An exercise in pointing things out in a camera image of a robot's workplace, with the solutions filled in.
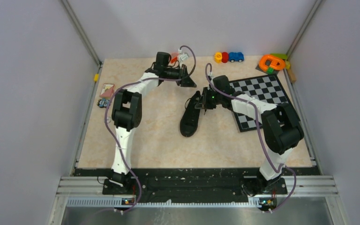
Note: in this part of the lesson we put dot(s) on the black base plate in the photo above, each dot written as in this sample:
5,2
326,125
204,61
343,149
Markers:
192,185

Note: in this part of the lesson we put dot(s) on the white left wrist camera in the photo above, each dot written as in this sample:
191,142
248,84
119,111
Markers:
181,57

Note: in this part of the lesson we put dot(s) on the orange plastic ring toy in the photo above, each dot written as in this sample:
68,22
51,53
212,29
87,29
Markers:
270,64

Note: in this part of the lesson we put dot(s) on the aluminium frame rail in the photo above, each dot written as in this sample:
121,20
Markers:
80,31

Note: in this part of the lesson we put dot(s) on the orange toy brick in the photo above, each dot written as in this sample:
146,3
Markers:
174,57

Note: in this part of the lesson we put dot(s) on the green toy block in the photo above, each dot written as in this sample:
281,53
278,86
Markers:
280,55

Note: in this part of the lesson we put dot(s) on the black canvas sneaker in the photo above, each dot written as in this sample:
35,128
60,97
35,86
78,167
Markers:
190,118

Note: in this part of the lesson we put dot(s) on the blue toy car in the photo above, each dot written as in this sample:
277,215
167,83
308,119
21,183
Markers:
235,57

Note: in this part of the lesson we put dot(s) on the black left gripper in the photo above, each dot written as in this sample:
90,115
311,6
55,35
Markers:
185,80

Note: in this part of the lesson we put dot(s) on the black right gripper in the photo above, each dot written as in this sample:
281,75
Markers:
203,103

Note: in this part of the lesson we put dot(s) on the wooden block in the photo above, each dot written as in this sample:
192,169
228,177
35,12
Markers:
292,76

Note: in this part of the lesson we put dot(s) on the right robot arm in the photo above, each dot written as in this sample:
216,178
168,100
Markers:
278,126

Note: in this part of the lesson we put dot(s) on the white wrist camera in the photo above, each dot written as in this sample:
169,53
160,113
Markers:
210,76
181,57

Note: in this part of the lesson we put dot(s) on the yellow toy cylinder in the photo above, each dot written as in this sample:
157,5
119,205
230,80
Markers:
218,57

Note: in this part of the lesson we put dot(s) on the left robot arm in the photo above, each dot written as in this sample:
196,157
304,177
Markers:
127,108

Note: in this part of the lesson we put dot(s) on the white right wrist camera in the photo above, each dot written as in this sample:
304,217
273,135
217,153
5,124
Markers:
210,76

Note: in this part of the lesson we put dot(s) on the small blue toy robot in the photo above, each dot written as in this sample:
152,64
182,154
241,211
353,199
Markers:
102,103

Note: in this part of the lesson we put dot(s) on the pink tangram puzzle box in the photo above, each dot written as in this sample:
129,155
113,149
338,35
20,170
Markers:
107,90

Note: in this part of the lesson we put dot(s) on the black white checkerboard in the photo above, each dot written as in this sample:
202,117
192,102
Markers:
266,88

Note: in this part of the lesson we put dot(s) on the red toy cylinder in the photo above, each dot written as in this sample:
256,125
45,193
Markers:
225,57

